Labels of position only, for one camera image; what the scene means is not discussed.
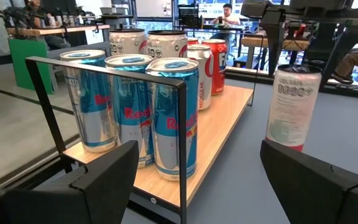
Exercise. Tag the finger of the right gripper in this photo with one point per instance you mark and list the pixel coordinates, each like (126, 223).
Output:
(275, 49)

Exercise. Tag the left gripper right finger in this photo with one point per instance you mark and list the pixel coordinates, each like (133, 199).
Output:
(306, 193)

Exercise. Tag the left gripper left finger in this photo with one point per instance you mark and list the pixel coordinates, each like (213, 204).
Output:
(104, 186)

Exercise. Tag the red Fanta can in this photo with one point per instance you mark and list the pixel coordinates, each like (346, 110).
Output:
(219, 68)
(193, 40)

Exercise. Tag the white Celsius can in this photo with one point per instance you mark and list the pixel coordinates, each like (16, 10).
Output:
(126, 43)
(292, 109)

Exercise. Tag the blue silver Red Bull can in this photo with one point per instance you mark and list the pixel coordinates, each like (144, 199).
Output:
(132, 130)
(163, 140)
(89, 124)

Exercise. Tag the silver Diet Coke can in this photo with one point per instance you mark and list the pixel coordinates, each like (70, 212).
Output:
(202, 81)

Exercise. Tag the clear glass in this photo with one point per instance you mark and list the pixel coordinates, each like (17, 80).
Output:
(166, 45)

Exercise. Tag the black background robot arm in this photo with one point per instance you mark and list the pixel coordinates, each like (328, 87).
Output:
(14, 14)

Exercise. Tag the black crate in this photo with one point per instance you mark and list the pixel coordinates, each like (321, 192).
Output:
(190, 15)

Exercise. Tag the green panel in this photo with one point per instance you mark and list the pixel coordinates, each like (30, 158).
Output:
(30, 65)

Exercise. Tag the wooden background table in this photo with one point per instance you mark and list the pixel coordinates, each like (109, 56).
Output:
(57, 30)

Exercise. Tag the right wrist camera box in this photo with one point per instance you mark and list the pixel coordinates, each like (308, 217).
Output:
(255, 8)

